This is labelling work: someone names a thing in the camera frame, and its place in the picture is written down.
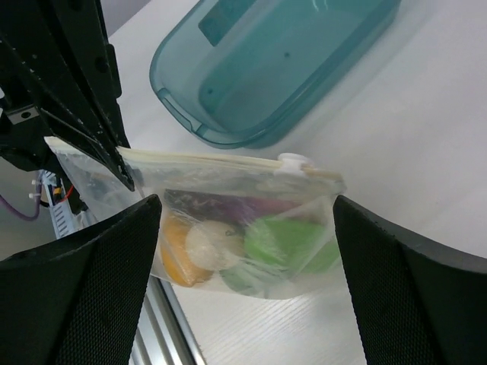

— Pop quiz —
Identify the aluminium mounting rail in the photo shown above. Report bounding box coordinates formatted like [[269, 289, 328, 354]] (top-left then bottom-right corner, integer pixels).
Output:
[[129, 276, 206, 365]]

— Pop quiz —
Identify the white egg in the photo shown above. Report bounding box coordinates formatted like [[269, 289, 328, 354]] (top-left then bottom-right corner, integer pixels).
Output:
[[186, 221, 244, 271]]

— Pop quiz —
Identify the blue plastic tray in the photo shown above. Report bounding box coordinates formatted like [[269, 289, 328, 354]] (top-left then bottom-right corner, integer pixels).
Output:
[[149, 1, 399, 149]]

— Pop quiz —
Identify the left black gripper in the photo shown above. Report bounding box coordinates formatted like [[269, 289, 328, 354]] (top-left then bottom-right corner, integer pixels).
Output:
[[1, 1, 135, 190]]

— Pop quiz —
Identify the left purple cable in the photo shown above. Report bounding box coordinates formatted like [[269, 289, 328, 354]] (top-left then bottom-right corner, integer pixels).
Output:
[[0, 193, 43, 224]]

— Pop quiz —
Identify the clear zip top bag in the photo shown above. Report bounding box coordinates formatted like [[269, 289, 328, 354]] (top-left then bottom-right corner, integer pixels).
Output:
[[46, 137, 345, 300]]

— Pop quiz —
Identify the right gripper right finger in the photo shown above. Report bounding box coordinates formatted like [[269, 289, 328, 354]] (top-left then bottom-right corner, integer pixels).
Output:
[[333, 196, 486, 364]]

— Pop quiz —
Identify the white slotted cable duct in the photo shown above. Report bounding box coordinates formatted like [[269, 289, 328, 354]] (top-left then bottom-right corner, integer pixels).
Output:
[[40, 170, 96, 239]]

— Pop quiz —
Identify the purple eggplant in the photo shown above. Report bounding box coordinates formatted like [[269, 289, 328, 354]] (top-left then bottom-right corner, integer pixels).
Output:
[[163, 189, 300, 226]]

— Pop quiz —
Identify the yellow orange fruit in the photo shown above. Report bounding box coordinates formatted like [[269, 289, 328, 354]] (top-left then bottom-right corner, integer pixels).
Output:
[[161, 214, 213, 287]]

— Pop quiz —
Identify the light green chayote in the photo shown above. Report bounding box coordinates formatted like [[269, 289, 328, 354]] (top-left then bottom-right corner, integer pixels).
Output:
[[244, 216, 339, 275]]

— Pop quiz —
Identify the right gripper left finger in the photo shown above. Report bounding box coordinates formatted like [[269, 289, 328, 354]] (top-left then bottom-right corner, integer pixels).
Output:
[[1, 195, 162, 364]]

